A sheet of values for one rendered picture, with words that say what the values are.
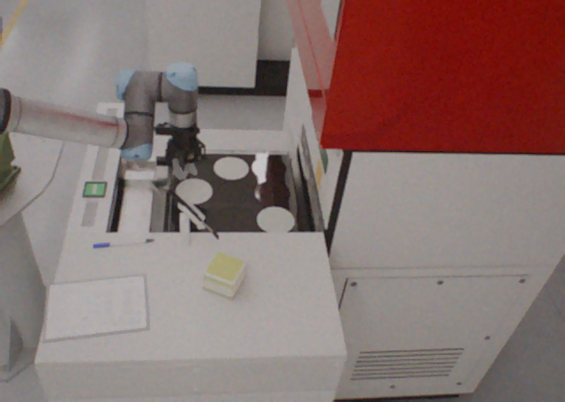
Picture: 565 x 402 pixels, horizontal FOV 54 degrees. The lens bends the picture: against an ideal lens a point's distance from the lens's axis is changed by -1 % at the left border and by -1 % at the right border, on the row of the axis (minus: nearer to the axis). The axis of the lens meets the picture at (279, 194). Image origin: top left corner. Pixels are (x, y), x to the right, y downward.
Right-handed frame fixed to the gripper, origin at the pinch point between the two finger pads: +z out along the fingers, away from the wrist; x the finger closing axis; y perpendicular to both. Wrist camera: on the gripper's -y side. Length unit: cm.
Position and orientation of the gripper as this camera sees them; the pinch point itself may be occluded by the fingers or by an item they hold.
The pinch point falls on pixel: (180, 174)
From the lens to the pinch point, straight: 162.0
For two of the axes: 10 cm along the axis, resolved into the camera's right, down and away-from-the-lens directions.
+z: -0.9, 7.3, 6.8
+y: 6.4, 5.6, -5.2
